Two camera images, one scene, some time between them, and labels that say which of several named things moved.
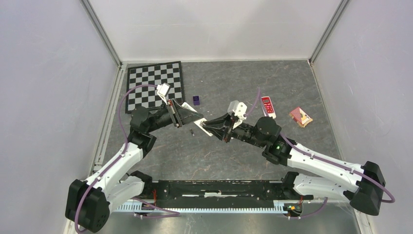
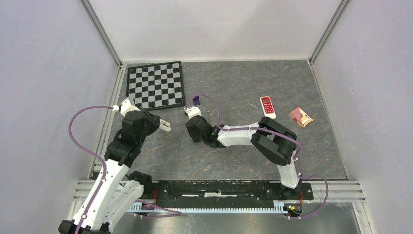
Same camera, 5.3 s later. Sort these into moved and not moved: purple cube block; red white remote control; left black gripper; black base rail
Moved: left black gripper
Not moved: black base rail; red white remote control; purple cube block
